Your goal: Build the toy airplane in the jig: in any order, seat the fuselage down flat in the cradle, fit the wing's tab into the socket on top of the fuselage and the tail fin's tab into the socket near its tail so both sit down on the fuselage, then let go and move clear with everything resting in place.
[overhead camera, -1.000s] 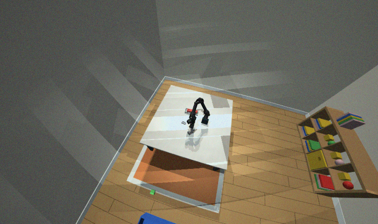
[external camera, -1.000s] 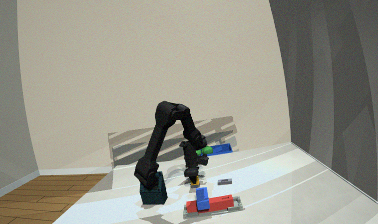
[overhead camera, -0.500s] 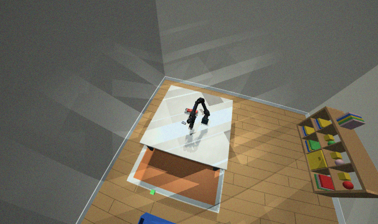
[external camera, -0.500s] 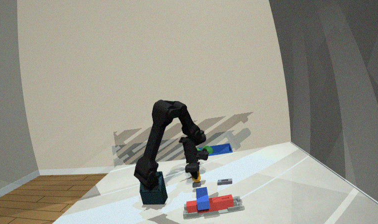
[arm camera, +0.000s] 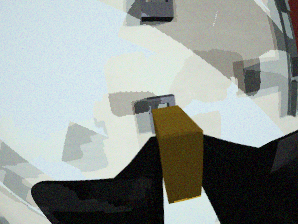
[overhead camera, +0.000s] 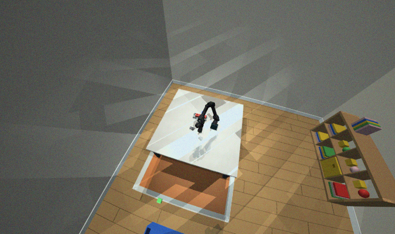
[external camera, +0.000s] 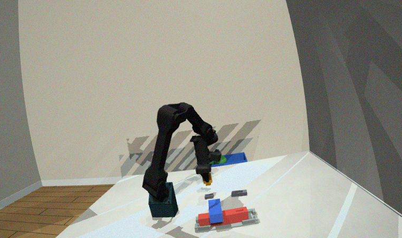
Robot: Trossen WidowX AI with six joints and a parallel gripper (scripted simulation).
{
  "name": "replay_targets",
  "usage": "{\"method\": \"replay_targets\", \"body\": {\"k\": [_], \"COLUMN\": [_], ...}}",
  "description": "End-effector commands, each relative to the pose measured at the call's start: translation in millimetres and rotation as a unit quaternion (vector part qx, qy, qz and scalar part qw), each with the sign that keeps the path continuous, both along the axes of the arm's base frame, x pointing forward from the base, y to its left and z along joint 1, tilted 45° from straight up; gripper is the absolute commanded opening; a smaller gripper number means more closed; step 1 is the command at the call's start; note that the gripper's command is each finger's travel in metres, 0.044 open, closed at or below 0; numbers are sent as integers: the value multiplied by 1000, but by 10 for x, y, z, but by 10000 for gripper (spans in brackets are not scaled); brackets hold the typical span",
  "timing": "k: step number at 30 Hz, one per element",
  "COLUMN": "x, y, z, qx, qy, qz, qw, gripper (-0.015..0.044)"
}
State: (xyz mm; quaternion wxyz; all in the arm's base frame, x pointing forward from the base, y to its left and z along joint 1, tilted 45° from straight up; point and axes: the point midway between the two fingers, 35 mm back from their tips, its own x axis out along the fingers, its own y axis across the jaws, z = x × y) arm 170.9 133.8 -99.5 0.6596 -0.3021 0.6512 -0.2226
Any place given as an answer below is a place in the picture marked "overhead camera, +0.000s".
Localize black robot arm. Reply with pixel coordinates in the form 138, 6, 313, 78
195, 101, 220, 128

